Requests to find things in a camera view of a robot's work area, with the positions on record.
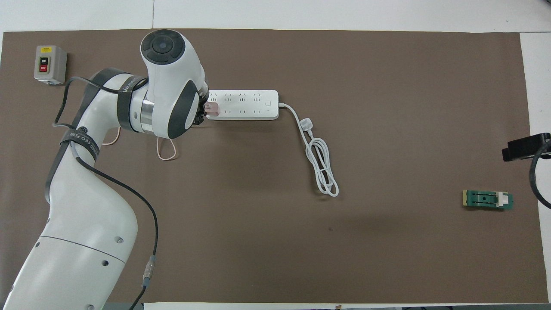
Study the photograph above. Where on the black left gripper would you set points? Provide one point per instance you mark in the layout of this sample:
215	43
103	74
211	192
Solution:
200	117

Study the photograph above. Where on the pink charger adapter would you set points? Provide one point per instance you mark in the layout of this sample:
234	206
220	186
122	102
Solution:
213	109

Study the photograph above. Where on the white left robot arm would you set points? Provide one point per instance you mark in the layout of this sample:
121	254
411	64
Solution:
86	215

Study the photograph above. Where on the brown table mat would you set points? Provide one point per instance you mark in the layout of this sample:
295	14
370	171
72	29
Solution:
344	237

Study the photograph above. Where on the grey on-off switch box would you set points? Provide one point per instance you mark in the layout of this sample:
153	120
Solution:
51	64

